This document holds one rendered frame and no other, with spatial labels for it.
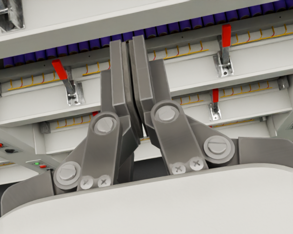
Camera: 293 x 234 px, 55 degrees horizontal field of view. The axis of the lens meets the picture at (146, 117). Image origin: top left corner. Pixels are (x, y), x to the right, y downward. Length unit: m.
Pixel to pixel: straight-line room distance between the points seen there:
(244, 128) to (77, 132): 0.49
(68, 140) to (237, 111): 0.42
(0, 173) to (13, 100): 0.49
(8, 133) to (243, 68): 0.46
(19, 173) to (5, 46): 0.66
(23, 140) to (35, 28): 0.35
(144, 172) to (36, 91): 0.58
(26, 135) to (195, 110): 0.39
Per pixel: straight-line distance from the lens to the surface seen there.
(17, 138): 0.65
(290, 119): 0.80
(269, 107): 0.72
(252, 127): 0.91
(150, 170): 1.02
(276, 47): 0.55
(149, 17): 0.35
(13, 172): 1.01
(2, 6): 0.36
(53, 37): 0.37
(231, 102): 0.70
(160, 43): 0.50
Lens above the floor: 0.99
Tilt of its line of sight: 66 degrees down
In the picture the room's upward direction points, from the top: 20 degrees counter-clockwise
